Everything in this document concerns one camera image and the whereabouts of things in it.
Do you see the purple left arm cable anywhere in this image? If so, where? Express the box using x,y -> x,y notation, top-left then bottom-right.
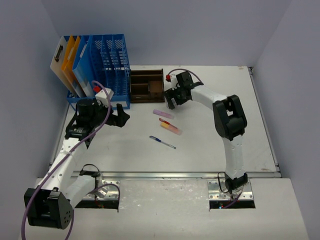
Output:
21,80 -> 121,240

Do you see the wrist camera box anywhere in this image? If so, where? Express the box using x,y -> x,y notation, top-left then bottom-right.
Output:
165,73 -> 179,90
93,86 -> 114,107

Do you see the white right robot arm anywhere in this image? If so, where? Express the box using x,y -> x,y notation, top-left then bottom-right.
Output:
164,69 -> 248,197

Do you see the pink eraser stick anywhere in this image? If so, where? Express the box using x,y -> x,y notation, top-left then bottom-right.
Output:
152,109 -> 174,119

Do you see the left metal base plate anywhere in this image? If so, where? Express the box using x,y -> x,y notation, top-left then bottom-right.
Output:
82,179 -> 121,201

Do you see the metal rail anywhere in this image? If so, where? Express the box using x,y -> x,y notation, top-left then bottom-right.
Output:
47,163 -> 281,180

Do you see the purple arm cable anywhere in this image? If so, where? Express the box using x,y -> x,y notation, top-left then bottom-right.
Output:
167,68 -> 204,85
21,80 -> 121,240

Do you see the dark brown wooden organizer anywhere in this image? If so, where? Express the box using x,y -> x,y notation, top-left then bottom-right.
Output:
130,69 -> 165,103

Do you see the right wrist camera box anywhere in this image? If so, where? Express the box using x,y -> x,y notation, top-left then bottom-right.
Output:
165,73 -> 179,90

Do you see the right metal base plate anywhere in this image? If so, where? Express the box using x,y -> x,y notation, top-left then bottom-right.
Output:
207,179 -> 254,201

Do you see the white clipboard with metal clip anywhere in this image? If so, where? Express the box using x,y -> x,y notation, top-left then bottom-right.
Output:
50,36 -> 76,95

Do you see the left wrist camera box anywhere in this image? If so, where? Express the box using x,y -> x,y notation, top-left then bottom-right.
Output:
93,86 -> 114,107

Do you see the metal base plate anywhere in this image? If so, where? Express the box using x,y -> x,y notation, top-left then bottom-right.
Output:
82,179 -> 121,201
207,179 -> 254,201

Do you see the blue ballpoint pen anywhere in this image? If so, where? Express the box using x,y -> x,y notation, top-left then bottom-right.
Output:
149,135 -> 176,149

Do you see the blue folder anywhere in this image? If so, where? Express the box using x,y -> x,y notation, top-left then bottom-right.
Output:
72,35 -> 95,97

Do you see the blue plastic file rack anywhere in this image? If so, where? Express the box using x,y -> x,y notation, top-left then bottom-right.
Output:
62,33 -> 132,111

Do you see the orange binder folder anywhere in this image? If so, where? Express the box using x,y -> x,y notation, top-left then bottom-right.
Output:
61,35 -> 86,98

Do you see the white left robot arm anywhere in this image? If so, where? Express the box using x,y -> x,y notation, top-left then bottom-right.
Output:
24,98 -> 130,230

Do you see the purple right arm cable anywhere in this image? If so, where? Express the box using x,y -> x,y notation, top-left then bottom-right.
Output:
167,68 -> 204,85

